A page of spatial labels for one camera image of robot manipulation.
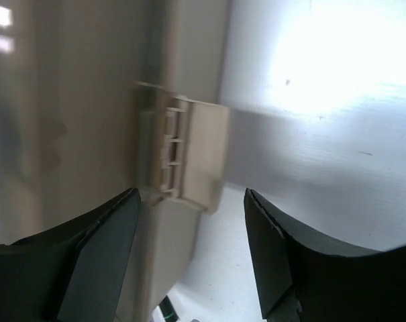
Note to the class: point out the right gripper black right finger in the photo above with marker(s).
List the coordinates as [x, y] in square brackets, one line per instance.
[303, 274]

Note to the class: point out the beige plastic toolbox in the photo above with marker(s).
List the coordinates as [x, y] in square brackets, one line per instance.
[128, 94]

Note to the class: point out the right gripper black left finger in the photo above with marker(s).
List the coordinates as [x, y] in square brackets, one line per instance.
[74, 271]

